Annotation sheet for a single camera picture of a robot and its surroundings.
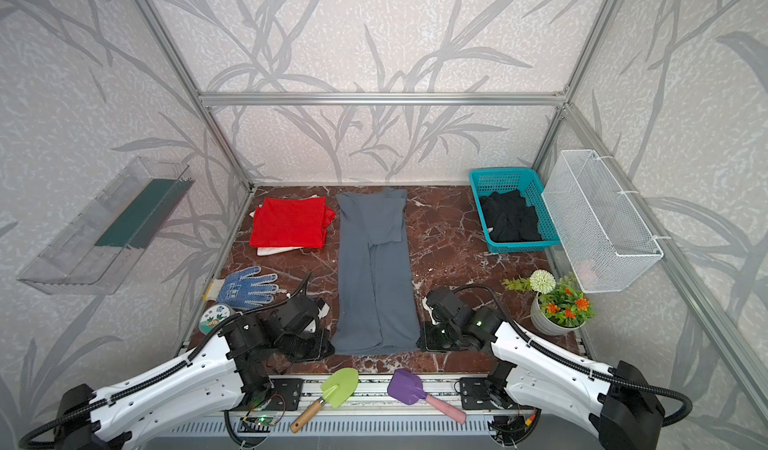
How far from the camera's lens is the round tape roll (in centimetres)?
79

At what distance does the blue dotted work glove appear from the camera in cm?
91

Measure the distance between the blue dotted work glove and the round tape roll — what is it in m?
0.07
